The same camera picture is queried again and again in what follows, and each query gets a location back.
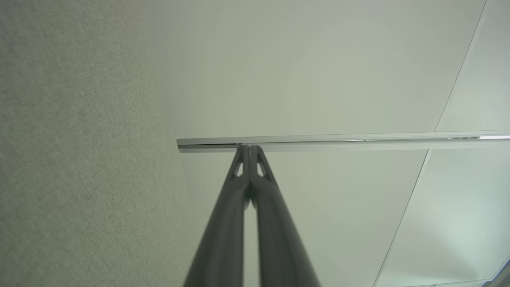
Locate grey partition post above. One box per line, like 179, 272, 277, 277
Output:
176, 129, 510, 153

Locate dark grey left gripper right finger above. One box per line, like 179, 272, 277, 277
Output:
250, 145, 322, 287

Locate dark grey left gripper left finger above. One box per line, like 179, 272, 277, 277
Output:
183, 144, 251, 287

